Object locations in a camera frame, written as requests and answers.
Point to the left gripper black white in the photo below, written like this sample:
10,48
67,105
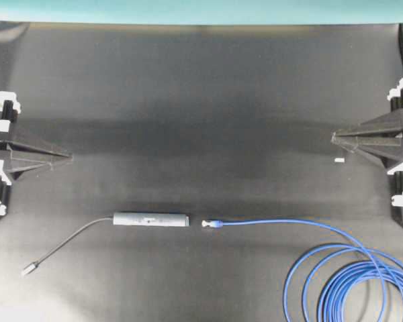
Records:
43,155

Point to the grey USB hub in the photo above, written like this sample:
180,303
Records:
118,218

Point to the black table mat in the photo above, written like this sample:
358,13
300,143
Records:
224,123

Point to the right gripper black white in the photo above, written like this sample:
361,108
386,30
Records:
389,151

